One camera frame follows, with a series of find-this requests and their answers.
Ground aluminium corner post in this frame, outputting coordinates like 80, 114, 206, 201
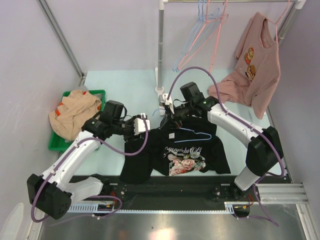
36, 0, 85, 81

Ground blue wire hanger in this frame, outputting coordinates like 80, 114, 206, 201
171, 0, 222, 72
152, 108, 212, 143

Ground pink wire hanger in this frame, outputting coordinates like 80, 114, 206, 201
208, 0, 228, 73
174, 0, 230, 72

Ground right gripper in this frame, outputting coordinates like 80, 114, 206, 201
159, 101, 194, 131

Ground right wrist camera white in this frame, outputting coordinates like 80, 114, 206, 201
158, 93, 175, 114

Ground white cable duct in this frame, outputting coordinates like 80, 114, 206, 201
67, 201, 235, 215

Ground pink mario t-shirt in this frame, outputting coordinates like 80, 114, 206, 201
207, 12, 281, 119

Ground clothes rack metal frame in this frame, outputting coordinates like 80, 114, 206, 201
153, 0, 307, 117

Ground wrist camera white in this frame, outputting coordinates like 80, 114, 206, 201
133, 113, 151, 136
158, 93, 175, 114

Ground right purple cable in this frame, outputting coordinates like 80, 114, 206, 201
167, 66, 286, 227

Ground green plastic bin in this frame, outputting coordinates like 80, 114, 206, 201
48, 88, 106, 152

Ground purple cable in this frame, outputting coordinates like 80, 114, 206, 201
31, 116, 150, 223
167, 66, 286, 227

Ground pink wire hanger middle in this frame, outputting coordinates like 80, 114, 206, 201
208, 0, 228, 73

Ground pink wire hanger left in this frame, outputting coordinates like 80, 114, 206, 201
174, 0, 230, 72

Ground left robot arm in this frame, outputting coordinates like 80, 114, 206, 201
26, 100, 150, 223

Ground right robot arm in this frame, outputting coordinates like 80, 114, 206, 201
158, 82, 285, 201

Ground pink hanger holding shirt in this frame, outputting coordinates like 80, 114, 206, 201
266, 0, 292, 43

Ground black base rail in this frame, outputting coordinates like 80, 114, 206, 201
107, 175, 258, 211

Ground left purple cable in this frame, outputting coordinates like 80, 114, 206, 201
31, 116, 150, 223

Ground black t-shirt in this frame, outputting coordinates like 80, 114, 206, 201
119, 117, 231, 184

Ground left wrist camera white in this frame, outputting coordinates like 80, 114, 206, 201
133, 113, 151, 136

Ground beige garment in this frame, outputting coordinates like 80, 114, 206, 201
48, 89, 103, 142

